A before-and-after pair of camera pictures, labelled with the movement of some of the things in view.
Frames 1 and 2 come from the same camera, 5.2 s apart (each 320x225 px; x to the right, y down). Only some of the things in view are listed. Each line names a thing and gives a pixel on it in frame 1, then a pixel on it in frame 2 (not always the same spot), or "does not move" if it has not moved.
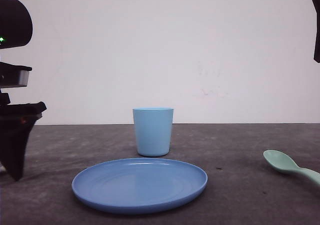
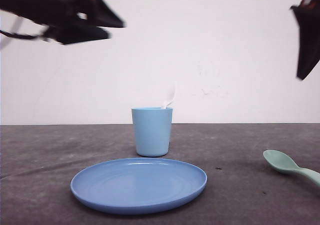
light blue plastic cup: (153, 129) does not move
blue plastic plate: (138, 185) does not move
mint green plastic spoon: (282, 161) does not move
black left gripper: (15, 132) to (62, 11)
